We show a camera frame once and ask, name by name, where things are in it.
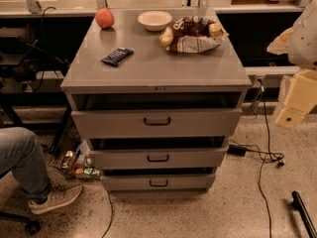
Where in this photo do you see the black office chair base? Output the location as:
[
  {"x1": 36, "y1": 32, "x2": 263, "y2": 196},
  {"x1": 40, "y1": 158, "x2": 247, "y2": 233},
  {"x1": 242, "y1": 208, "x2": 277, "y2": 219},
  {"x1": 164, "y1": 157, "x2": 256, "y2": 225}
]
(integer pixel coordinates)
[{"x1": 0, "y1": 212, "x2": 41, "y2": 237}]

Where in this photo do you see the white bowl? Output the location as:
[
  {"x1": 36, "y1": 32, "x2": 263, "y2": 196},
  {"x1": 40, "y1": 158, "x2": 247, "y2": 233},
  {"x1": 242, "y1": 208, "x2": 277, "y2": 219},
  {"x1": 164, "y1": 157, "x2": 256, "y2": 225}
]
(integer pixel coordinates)
[{"x1": 138, "y1": 11, "x2": 172, "y2": 32}]

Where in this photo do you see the grey drawer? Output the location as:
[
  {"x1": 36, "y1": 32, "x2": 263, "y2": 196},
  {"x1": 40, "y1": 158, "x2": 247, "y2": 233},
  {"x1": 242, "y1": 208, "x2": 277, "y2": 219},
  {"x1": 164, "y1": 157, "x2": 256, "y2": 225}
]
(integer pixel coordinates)
[
  {"x1": 71, "y1": 109, "x2": 242, "y2": 139},
  {"x1": 100, "y1": 174, "x2": 216, "y2": 191},
  {"x1": 89, "y1": 148, "x2": 225, "y2": 170}
]

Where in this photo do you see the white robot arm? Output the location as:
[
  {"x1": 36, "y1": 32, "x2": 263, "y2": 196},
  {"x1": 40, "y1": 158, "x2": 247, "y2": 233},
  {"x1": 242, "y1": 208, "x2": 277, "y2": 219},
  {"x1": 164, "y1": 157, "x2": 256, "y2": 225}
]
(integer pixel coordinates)
[{"x1": 266, "y1": 0, "x2": 317, "y2": 129}]

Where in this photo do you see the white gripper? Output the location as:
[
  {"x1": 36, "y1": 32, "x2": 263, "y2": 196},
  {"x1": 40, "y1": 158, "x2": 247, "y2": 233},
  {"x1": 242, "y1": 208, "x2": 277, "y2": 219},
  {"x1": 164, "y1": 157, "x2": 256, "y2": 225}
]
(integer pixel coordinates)
[{"x1": 274, "y1": 69, "x2": 317, "y2": 129}]

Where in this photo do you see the grey metal drawer cabinet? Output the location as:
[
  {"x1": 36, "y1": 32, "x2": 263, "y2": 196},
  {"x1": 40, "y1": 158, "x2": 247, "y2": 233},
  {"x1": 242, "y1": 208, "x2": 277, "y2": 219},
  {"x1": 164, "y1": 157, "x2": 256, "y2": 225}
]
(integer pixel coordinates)
[{"x1": 61, "y1": 9, "x2": 251, "y2": 178}]

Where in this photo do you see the black power adapter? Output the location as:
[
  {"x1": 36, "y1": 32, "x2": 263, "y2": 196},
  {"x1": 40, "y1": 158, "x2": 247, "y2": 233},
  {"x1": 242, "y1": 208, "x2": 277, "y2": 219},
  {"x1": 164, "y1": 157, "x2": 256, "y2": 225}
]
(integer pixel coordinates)
[{"x1": 227, "y1": 145, "x2": 248, "y2": 156}]

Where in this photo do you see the black cable under cabinet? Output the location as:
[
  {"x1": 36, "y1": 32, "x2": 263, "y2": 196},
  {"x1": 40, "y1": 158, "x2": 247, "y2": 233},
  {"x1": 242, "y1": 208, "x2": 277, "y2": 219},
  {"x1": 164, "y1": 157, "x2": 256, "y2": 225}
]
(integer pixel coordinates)
[{"x1": 100, "y1": 190, "x2": 115, "y2": 238}]

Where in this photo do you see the grey bottom drawer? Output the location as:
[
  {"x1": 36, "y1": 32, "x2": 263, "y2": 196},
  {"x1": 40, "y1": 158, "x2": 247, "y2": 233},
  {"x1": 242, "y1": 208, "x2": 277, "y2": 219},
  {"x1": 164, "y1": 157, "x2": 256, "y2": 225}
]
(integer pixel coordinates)
[{"x1": 100, "y1": 174, "x2": 216, "y2": 191}]

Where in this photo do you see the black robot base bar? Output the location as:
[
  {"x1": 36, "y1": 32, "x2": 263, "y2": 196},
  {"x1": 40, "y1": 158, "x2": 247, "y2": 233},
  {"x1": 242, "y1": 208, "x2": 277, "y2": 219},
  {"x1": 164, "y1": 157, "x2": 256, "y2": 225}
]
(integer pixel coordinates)
[{"x1": 291, "y1": 191, "x2": 317, "y2": 238}]

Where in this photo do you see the black floor cable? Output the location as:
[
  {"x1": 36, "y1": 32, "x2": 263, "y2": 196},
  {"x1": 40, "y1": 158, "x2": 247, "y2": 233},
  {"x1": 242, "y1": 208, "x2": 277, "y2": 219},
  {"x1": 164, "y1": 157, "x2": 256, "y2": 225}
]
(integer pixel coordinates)
[{"x1": 227, "y1": 82, "x2": 285, "y2": 238}]

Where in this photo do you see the person leg in jeans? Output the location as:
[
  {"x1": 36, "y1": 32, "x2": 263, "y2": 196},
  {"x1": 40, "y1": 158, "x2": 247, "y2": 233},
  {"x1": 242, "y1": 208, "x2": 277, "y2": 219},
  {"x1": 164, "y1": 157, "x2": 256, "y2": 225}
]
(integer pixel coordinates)
[{"x1": 0, "y1": 127, "x2": 52, "y2": 203}]

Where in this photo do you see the wire basket with cans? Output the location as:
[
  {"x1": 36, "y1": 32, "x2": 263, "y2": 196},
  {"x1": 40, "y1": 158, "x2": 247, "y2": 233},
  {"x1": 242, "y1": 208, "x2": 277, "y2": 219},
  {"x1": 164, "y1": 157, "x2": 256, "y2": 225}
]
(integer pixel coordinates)
[{"x1": 49, "y1": 129, "x2": 100, "y2": 180}]

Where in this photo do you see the grey sneaker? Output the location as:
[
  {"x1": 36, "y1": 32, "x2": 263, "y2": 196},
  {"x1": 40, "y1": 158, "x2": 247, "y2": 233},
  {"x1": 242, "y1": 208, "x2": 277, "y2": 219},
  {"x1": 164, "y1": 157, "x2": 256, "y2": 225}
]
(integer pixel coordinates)
[{"x1": 29, "y1": 184, "x2": 83, "y2": 215}]

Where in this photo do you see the grey middle drawer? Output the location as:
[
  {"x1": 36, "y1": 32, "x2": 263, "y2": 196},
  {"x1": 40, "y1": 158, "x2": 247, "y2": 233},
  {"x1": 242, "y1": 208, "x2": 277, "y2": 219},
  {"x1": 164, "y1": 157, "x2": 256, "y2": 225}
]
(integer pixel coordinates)
[{"x1": 89, "y1": 148, "x2": 225, "y2": 170}]

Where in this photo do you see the grey top drawer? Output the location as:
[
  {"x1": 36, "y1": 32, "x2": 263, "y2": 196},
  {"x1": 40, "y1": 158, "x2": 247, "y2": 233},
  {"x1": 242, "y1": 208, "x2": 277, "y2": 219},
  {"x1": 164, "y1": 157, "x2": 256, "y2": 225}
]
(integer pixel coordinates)
[{"x1": 71, "y1": 109, "x2": 242, "y2": 139}]

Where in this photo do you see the red apple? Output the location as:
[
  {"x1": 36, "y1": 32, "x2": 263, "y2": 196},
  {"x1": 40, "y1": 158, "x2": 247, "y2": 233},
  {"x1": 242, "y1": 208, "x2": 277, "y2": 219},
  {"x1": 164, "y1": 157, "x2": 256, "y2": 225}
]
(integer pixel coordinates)
[{"x1": 95, "y1": 8, "x2": 115, "y2": 29}]

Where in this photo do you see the blue snack bar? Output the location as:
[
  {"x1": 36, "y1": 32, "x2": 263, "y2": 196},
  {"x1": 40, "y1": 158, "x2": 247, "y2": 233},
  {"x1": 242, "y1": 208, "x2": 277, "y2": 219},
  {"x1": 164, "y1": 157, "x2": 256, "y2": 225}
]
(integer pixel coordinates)
[{"x1": 101, "y1": 48, "x2": 133, "y2": 67}]

